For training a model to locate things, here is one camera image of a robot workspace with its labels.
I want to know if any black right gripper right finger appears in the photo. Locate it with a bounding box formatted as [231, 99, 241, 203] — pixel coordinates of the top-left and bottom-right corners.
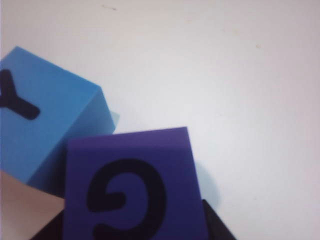
[201, 198, 238, 240]

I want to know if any blue foam letter block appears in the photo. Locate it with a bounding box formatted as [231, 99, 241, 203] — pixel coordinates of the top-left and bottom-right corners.
[0, 45, 117, 195]

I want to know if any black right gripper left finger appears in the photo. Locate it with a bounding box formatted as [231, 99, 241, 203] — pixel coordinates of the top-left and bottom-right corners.
[29, 211, 66, 240]

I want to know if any purple foam letter block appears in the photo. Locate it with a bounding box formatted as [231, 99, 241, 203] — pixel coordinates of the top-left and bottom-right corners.
[61, 126, 210, 240]

